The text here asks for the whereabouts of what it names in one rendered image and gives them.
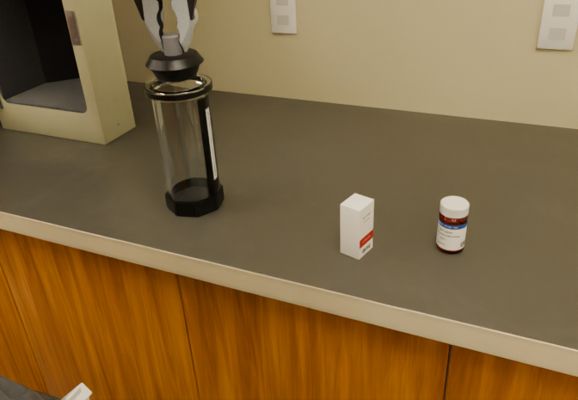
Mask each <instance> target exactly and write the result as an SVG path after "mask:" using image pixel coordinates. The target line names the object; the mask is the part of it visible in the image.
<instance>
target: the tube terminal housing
mask: <svg viewBox="0 0 578 400"><path fill-rule="evenodd" d="M62 3H63V6H64V11H66V10H73V11H74V15H75V18H76V22H77V29H78V33H79V37H80V41H81V46H74V45H73V43H72V40H71V43H72V46H73V50H74V54H75V58H76V61H77V68H78V72H79V76H80V79H81V84H82V87H83V93H84V98H85V101H86V105H87V111H86V112H85V113H83V114H81V113H75V112H69V111H63V110H56V109H50V108H38V107H32V106H26V105H19V104H13V103H7V102H6V101H5V100H4V99H3V98H2V96H1V93H0V99H1V102H2V104H3V109H1V108H0V121H1V123H2V126H3V128H5V129H10V130H17V131H22V132H31V133H37V134H42V135H47V136H53V137H59V138H68V139H74V140H79V141H84V142H90V143H96V144H101V145H106V144H108V143H110V142H111V141H113V140H115V139H116V138H118V137H119V136H121V135H122V134H124V133H126V132H128V131H130V130H131V129H133V128H134V127H135V126H136V125H135V120H134V116H133V111H132V104H131V98H130V94H129V89H128V85H127V80H126V72H125V67H124V63H123V58H122V54H121V50H120V41H119V36H118V32H117V27H116V22H115V18H114V10H113V5H112V1H111V0H62ZM65 17H66V14H65ZM66 20H67V17H66Z"/></svg>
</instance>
